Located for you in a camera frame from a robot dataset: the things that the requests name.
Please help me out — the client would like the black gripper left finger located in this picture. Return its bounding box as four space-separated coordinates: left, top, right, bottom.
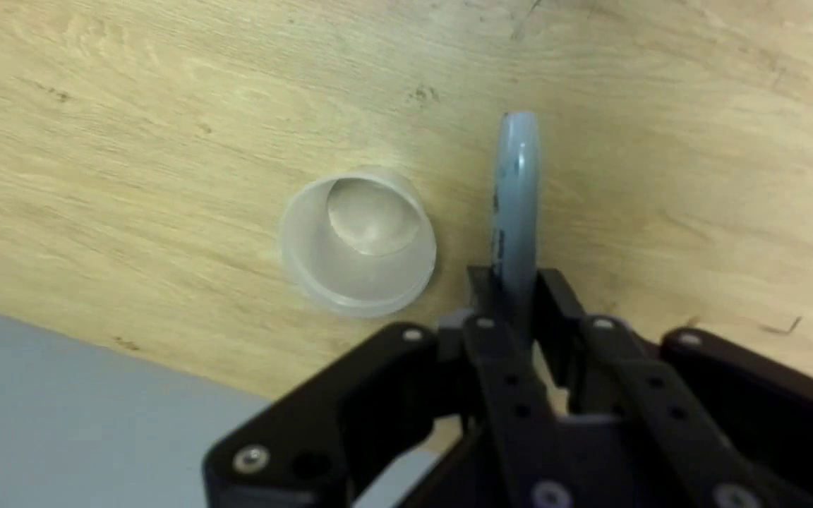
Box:
203 266 558 508

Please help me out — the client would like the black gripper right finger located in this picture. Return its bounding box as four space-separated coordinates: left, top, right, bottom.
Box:
529 269 813 508

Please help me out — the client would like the green capped grey marker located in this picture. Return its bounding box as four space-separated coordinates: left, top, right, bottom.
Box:
486 111 546 347

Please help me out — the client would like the translucent white plastic cup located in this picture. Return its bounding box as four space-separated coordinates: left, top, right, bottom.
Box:
275 166 441 320

